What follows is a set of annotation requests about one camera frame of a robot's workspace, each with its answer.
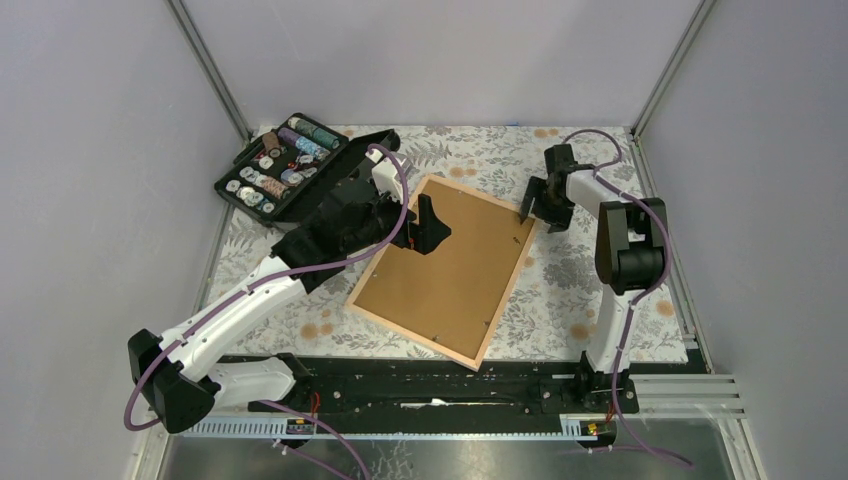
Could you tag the black sewing kit case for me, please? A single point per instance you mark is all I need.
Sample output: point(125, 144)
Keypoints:
point(287, 189)

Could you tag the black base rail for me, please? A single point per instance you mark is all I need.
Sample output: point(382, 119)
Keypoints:
point(367, 387)

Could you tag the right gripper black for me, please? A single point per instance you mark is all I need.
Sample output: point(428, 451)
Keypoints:
point(558, 221)

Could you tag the grey slotted cable duct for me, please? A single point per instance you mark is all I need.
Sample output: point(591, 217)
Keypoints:
point(431, 427)

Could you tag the teal thread spool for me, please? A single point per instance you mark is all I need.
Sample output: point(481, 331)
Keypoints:
point(315, 133)

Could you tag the brown frame backing board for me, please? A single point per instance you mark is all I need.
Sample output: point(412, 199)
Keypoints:
point(452, 299)

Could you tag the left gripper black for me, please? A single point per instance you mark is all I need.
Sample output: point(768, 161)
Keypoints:
point(427, 234)

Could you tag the floral patterned table mat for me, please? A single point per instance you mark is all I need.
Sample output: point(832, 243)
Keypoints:
point(553, 311)

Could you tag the left aluminium corner post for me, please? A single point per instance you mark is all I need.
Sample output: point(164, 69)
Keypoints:
point(201, 52)

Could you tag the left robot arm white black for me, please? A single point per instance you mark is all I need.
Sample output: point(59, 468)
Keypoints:
point(180, 374)

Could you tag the brown thread spool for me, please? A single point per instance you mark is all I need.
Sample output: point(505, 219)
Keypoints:
point(272, 145)

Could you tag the right aluminium corner post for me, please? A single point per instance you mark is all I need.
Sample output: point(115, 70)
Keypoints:
point(688, 38)

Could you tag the light blue thread spool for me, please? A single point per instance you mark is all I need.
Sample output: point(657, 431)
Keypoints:
point(309, 147)

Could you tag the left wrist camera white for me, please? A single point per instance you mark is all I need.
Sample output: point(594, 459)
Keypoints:
point(385, 175)

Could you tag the purple thread spool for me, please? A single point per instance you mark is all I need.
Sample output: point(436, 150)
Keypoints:
point(292, 138)

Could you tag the aluminium corner post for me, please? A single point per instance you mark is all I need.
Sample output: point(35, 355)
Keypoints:
point(201, 52)
point(688, 38)

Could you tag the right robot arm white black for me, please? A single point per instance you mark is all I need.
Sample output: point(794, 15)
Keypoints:
point(631, 244)

